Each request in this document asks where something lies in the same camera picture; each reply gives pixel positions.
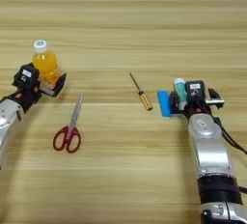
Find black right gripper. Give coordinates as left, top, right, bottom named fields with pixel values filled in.
left=169, top=87, right=225, bottom=117

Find white teal glue stick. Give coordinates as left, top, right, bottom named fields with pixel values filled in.
left=173, top=77, right=188, bottom=111

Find blue rectangular eraser block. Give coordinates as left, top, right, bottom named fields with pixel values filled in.
left=156, top=90, right=173, bottom=118

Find red handled scissors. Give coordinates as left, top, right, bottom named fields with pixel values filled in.
left=52, top=92, right=85, bottom=154

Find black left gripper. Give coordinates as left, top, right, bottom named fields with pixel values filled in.
left=6, top=72, right=68, bottom=113

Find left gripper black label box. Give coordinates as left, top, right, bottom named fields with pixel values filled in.
left=13, top=63, right=41, bottom=91

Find amber handled screwdriver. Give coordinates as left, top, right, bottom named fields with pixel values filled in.
left=128, top=71, right=153, bottom=112

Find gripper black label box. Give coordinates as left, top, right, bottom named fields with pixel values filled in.
left=13, top=63, right=41, bottom=91
left=184, top=80, right=206, bottom=103

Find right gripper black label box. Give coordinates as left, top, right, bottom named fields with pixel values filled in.
left=184, top=80, right=206, bottom=103

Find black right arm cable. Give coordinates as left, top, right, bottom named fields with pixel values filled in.
left=213, top=116, right=247, bottom=156

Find orange juice bottle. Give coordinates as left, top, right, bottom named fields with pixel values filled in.
left=32, top=39, right=61, bottom=89

